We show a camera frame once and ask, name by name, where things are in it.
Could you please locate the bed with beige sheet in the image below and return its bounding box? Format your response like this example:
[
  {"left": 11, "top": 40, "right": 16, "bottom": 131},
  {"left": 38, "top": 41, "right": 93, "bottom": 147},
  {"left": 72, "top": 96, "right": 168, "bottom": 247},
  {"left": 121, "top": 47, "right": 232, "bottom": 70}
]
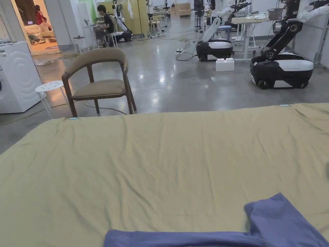
[{"left": 0, "top": 102, "right": 329, "bottom": 247}]

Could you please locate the brown wooden armchair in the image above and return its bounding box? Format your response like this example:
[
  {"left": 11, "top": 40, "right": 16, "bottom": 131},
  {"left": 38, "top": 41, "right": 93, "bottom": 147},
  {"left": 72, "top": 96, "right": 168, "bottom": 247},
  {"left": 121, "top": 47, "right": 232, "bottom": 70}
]
[{"left": 61, "top": 47, "right": 137, "bottom": 118}]

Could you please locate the white block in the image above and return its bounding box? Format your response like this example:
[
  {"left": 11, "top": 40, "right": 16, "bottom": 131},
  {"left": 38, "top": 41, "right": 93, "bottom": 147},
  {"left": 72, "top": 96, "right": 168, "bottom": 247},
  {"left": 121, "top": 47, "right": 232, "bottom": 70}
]
[{"left": 216, "top": 58, "right": 235, "bottom": 72}]

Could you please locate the black and white wheeled robot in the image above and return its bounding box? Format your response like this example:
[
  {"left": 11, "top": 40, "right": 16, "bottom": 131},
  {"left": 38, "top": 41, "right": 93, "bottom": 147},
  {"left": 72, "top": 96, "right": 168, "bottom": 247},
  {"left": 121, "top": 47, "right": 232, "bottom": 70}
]
[
  {"left": 110, "top": 0, "right": 133, "bottom": 42},
  {"left": 250, "top": 0, "right": 329, "bottom": 90},
  {"left": 196, "top": 0, "right": 251, "bottom": 62}
]

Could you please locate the light wooden chair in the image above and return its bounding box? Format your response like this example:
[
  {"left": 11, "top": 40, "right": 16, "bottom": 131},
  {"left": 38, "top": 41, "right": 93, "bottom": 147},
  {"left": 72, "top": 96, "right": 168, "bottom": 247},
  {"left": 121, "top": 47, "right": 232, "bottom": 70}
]
[{"left": 150, "top": 14, "right": 165, "bottom": 34}]

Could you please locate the wooden crate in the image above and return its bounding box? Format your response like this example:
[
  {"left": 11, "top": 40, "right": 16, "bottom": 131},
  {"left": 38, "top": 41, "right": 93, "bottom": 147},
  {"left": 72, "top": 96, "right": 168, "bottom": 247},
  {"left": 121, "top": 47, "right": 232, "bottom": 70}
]
[{"left": 174, "top": 3, "right": 191, "bottom": 18}]

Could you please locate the small white side table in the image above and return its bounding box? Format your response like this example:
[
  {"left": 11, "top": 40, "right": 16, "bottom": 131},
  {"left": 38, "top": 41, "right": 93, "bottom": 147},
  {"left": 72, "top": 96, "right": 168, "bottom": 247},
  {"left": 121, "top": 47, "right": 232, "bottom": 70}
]
[{"left": 72, "top": 35, "right": 86, "bottom": 54}]

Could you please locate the white round stool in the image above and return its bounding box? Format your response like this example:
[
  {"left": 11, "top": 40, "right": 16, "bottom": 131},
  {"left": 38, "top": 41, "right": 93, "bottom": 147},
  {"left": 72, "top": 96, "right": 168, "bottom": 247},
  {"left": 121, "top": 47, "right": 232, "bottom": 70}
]
[{"left": 35, "top": 80, "right": 65, "bottom": 119}]

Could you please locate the wooden table with white legs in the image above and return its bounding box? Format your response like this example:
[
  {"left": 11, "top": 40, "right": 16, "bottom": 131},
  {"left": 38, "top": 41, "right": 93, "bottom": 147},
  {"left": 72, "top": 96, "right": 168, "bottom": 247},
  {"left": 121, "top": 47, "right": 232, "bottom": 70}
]
[{"left": 231, "top": 16, "right": 273, "bottom": 60}]

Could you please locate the blue shirt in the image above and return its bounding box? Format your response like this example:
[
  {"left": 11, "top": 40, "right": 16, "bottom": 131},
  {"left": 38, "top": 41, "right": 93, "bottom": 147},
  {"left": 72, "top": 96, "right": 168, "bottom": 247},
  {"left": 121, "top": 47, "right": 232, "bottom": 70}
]
[{"left": 103, "top": 192, "right": 329, "bottom": 247}]

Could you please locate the white washing machine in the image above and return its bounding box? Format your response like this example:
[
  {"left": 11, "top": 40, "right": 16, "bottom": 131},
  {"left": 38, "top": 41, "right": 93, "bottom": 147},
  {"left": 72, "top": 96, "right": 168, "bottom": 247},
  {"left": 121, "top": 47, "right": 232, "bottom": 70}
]
[{"left": 0, "top": 40, "right": 47, "bottom": 114}]

